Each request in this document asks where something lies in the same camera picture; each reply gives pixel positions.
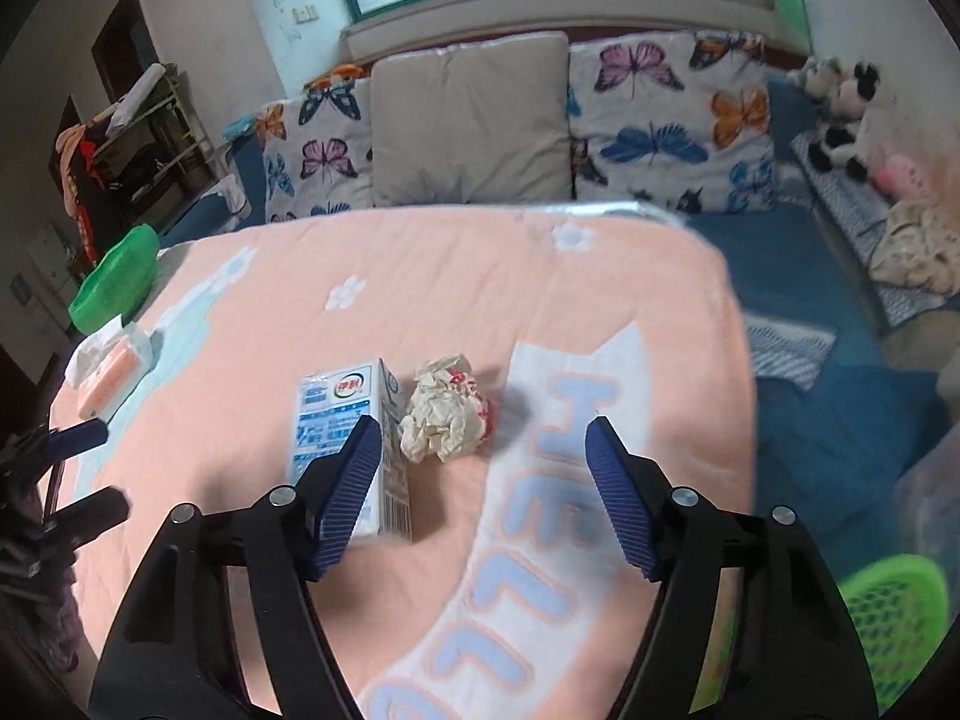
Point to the checkered grey mat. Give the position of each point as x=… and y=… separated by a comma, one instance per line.
x=847, y=210

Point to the pink plush toy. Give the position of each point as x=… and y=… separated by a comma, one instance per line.
x=900, y=176

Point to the grey plush toy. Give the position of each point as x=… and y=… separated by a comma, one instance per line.
x=814, y=79

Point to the wall switch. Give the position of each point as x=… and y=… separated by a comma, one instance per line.
x=303, y=14

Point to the red and orange hanging clothes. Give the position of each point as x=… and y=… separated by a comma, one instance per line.
x=75, y=180

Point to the spotted cream plush toy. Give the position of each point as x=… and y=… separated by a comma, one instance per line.
x=919, y=247

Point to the green plastic basin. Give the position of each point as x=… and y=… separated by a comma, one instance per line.
x=116, y=277

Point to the green plastic basket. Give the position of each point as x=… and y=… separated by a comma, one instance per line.
x=896, y=615

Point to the beige pillow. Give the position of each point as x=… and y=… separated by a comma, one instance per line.
x=472, y=120

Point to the white rolled paper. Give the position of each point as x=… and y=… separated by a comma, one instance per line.
x=135, y=101

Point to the paper wrapper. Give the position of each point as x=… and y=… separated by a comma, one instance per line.
x=442, y=412

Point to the large butterfly print pillow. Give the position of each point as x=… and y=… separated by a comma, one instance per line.
x=667, y=120

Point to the teal cloth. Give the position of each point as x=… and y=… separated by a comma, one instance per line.
x=241, y=128

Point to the dark wooden door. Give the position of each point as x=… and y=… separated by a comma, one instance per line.
x=124, y=37

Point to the black and white plush cow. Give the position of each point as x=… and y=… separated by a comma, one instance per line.
x=847, y=127

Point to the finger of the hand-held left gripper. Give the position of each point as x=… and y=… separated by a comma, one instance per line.
x=90, y=511
x=79, y=436

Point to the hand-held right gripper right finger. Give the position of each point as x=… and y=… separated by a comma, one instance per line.
x=619, y=495

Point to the blue and white milk carton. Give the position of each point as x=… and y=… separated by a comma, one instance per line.
x=337, y=405

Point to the metal shelf rack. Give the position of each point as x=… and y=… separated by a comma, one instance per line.
x=161, y=142

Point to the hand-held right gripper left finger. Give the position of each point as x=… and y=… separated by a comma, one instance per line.
x=345, y=495

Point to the peach blanket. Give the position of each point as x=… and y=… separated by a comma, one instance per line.
x=465, y=285

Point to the person's left forearm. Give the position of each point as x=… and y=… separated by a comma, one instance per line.
x=45, y=630

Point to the small butterfly print pillow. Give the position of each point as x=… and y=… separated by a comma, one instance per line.
x=322, y=150

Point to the clear plastic storage box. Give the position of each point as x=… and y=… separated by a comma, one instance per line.
x=930, y=510

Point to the orange tissue pack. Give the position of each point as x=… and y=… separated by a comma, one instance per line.
x=112, y=371

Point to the striped grey cloth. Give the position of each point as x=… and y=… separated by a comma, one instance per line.
x=787, y=352

